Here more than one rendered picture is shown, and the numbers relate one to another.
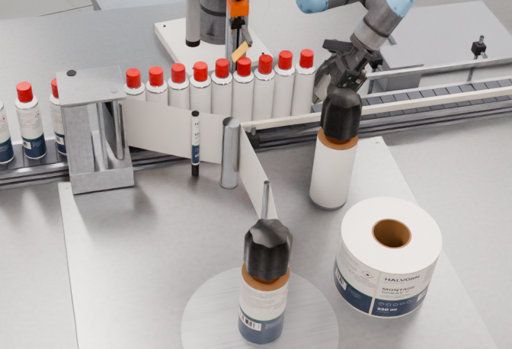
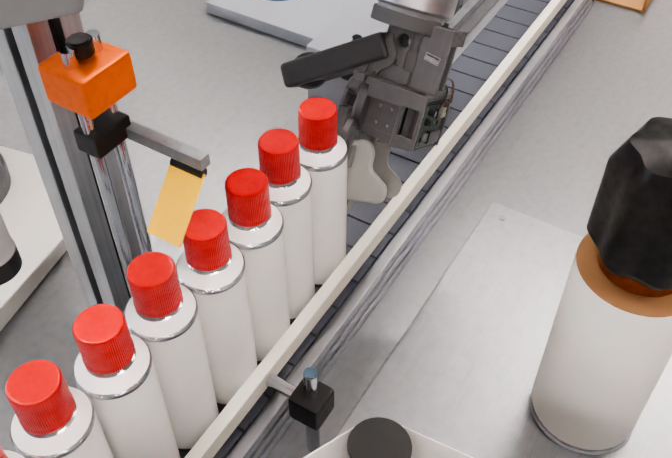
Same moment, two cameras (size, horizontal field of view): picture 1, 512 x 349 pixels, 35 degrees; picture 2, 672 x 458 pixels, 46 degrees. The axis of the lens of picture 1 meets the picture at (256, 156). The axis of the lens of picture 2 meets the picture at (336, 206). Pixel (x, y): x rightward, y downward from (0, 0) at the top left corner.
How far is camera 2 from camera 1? 1.40 m
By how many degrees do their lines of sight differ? 29
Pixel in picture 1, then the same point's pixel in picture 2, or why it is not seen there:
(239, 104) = (232, 342)
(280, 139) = (331, 346)
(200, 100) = (146, 418)
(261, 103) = (273, 300)
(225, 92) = (195, 344)
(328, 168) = (654, 363)
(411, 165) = (562, 222)
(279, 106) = (298, 277)
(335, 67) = (373, 110)
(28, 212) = not seen: outside the picture
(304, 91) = (339, 207)
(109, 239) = not seen: outside the picture
